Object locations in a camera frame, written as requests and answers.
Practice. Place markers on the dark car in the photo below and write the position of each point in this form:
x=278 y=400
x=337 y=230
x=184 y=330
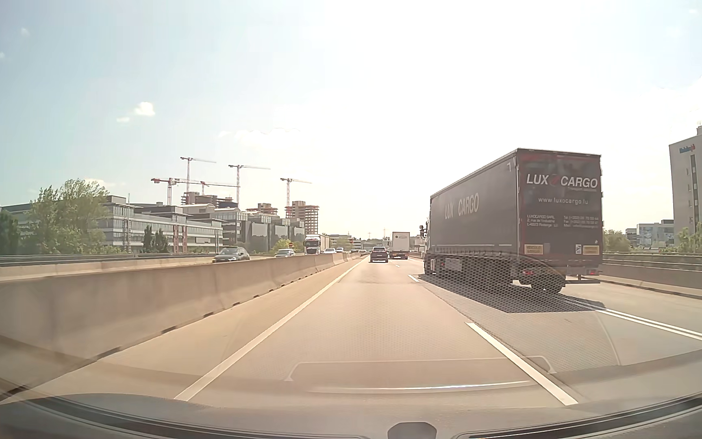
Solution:
x=379 y=254

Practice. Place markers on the white lorry with cab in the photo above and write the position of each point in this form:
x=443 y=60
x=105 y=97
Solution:
x=312 y=244

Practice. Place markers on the white car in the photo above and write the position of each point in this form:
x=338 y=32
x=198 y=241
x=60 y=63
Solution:
x=284 y=252

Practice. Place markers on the cluster of buildings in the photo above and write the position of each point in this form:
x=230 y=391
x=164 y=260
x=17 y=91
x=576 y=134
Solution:
x=253 y=222

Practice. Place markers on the grey asphalt road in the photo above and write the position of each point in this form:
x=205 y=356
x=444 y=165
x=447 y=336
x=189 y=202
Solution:
x=351 y=317

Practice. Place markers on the grey car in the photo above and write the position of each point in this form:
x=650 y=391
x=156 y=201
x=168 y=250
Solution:
x=232 y=255

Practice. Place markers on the group of construction cranes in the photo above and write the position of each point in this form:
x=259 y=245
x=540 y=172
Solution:
x=229 y=180

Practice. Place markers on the dark grey lorry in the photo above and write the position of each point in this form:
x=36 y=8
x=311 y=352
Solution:
x=509 y=213

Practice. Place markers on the dark conifer trees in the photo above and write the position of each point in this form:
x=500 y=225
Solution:
x=155 y=241

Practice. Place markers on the long glass office building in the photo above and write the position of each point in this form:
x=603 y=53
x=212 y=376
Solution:
x=143 y=225

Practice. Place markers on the road markings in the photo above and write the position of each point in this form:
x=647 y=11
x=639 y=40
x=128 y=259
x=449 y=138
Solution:
x=527 y=367

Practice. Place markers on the concrete median barrier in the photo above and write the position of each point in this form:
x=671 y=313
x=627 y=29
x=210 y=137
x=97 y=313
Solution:
x=113 y=305

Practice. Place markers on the large green tree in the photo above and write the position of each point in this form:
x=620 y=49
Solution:
x=67 y=216

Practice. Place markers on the low pale building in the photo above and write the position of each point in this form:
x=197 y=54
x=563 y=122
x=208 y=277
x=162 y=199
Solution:
x=652 y=233

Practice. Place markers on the concrete side barrier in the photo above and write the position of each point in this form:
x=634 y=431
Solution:
x=668 y=277

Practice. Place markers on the small green trees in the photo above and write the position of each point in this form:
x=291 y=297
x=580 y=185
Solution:
x=692 y=239

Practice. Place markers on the dark conifer tree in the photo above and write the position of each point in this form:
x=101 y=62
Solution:
x=4 y=235

